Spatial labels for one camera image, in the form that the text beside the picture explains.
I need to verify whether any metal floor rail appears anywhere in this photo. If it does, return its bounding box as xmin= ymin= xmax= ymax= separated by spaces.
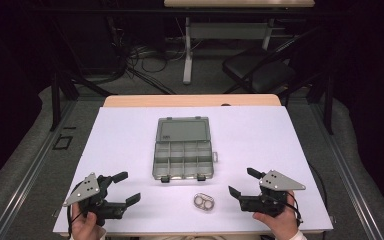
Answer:
xmin=308 ymin=101 xmax=384 ymax=240
xmin=0 ymin=99 xmax=78 ymax=240

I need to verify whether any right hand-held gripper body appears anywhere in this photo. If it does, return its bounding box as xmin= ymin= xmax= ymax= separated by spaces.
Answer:
xmin=238 ymin=169 xmax=307 ymax=218

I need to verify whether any black metal stand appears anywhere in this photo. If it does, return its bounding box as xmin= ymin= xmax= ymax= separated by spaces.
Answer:
xmin=47 ymin=13 xmax=115 ymax=132
xmin=279 ymin=26 xmax=335 ymax=136

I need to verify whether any small clear two-ring packet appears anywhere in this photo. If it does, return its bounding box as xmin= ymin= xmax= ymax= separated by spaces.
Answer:
xmin=192 ymin=192 xmax=216 ymax=213

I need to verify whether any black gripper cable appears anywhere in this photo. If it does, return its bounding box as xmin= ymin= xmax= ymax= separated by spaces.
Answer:
xmin=65 ymin=182 xmax=83 ymax=238
xmin=285 ymin=191 xmax=304 ymax=225

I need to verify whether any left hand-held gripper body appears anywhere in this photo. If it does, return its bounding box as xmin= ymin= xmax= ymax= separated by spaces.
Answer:
xmin=63 ymin=172 xmax=128 ymax=228

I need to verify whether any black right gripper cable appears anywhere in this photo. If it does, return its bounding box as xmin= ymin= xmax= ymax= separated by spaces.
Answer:
xmin=285 ymin=191 xmax=304 ymax=225

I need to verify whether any white table board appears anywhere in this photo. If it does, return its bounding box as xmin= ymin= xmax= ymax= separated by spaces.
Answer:
xmin=52 ymin=105 xmax=335 ymax=235

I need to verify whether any clear plastic compartment box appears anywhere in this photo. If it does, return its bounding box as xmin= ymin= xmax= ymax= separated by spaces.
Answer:
xmin=151 ymin=116 xmax=220 ymax=184

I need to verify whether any black folding chair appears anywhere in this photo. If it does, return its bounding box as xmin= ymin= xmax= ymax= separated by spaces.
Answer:
xmin=221 ymin=25 xmax=319 ymax=95

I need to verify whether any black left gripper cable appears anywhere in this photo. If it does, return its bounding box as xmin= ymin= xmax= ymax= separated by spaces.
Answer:
xmin=65 ymin=182 xmax=83 ymax=238

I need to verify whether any person's left hand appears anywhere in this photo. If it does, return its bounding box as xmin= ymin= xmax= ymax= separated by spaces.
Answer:
xmin=69 ymin=203 xmax=107 ymax=240

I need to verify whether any white-legged wooden desk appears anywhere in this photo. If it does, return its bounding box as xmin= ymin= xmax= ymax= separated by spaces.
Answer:
xmin=163 ymin=0 xmax=316 ymax=85

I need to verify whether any person's right hand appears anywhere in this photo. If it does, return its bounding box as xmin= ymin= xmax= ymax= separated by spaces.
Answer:
xmin=252 ymin=191 xmax=301 ymax=240

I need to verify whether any black floor cable bundle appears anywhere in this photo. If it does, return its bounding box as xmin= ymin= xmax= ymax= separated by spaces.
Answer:
xmin=111 ymin=39 xmax=178 ymax=96

